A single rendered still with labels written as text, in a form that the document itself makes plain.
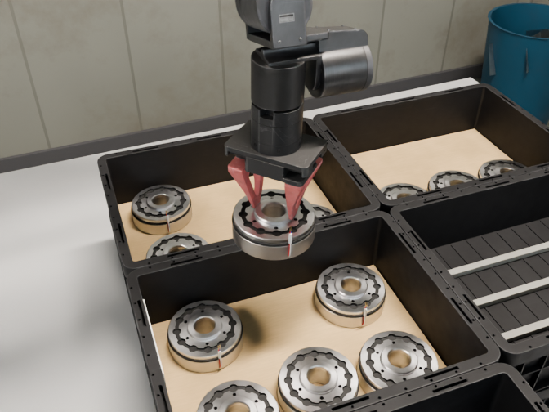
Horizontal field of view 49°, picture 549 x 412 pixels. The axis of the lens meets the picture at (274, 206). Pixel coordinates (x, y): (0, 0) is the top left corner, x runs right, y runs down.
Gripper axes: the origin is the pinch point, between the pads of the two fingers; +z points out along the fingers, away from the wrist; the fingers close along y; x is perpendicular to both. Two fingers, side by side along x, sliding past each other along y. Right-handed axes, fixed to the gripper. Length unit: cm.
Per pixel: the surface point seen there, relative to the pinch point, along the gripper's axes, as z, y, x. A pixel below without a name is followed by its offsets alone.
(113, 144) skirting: 101, 136, -124
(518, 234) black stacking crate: 21, -30, -36
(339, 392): 18.7, -13.4, 8.6
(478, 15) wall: 66, 8, -264
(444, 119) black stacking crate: 17, -10, -62
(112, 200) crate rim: 12.6, 29.7, -4.3
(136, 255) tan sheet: 22.5, 26.4, -3.9
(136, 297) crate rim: 12.5, 14.2, 11.1
